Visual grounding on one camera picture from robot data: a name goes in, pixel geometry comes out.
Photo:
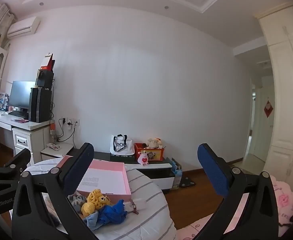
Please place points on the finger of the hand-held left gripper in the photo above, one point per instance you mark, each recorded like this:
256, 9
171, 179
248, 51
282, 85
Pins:
21, 158

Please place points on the blue packets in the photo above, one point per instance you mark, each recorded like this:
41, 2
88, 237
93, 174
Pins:
177, 172

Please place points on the black box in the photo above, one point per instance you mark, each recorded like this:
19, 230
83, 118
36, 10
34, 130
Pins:
45, 78

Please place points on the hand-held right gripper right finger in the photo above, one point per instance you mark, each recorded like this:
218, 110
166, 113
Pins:
212, 171

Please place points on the dark green box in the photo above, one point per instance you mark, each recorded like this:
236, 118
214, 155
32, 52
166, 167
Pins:
122, 158

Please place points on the white air conditioner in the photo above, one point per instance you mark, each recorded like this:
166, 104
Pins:
22, 27

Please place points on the grey knit cloth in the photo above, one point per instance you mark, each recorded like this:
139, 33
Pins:
77, 200

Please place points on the red door decoration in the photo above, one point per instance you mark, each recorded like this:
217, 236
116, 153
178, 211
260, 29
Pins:
268, 109

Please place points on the black monitor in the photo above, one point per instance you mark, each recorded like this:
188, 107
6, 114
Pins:
21, 95

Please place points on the pink packet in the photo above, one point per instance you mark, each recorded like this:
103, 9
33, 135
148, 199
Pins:
54, 146

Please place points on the red toy box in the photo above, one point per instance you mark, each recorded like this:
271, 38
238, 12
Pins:
154, 155

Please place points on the orange capped bottle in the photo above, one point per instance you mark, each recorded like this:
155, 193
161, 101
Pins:
52, 132

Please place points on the white wall socket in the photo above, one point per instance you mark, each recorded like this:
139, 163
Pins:
70, 123
63, 120
77, 122

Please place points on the black keyboard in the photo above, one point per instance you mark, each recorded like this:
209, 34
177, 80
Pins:
17, 114

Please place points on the yellow crochet piece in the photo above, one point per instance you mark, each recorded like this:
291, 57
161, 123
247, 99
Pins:
96, 200

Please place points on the beige plush toy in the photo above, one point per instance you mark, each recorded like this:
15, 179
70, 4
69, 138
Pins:
154, 143

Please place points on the red white box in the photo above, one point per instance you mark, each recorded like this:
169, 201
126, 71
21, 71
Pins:
47, 61

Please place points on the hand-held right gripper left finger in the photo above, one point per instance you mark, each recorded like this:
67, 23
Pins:
80, 166

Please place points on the pink printed sheet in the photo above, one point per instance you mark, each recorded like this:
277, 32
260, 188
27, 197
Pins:
186, 230

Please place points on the blue white box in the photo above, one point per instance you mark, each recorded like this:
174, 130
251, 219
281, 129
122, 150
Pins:
2, 102

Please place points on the cream wardrobe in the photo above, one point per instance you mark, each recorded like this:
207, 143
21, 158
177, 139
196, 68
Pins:
286, 105

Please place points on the pink box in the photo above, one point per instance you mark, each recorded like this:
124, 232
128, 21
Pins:
106, 177

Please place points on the pink floral blanket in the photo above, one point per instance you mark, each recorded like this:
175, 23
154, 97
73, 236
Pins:
286, 200

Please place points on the black bathroom scale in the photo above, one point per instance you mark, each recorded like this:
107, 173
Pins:
187, 182

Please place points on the white desk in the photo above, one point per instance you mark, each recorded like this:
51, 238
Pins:
34, 142

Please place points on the white door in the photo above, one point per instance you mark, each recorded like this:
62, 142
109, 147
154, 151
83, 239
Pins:
266, 135

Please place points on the blue knit cloth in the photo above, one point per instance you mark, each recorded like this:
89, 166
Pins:
112, 212

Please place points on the white tote bag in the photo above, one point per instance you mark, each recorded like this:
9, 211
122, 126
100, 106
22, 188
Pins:
122, 145

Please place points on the white low cabinet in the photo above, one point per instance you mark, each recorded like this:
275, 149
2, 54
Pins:
59, 152

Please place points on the pink plush toy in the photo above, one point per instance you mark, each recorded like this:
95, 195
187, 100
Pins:
143, 160

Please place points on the black TV stand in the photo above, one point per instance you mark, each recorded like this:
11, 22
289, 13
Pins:
156, 172

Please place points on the pale curtain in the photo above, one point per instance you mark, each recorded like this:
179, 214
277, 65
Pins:
0, 17

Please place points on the black computer tower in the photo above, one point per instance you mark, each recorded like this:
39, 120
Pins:
40, 105

